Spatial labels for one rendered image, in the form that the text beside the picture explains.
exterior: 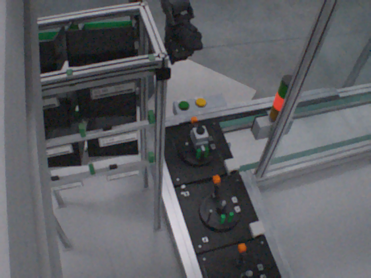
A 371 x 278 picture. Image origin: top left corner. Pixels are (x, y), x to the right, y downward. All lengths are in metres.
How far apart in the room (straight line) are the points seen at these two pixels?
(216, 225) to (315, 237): 0.41
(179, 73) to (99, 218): 0.79
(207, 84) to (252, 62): 1.48
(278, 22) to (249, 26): 0.32
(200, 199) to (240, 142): 0.33
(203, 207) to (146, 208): 0.24
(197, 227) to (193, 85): 0.73
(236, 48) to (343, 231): 2.14
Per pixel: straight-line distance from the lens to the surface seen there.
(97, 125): 1.15
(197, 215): 1.29
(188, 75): 1.81
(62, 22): 0.83
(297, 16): 3.91
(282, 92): 1.09
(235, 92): 1.77
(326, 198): 1.58
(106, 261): 1.35
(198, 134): 1.31
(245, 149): 1.52
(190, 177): 1.36
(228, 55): 3.23
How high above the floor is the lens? 2.15
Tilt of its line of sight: 54 degrees down
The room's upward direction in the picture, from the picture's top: 6 degrees clockwise
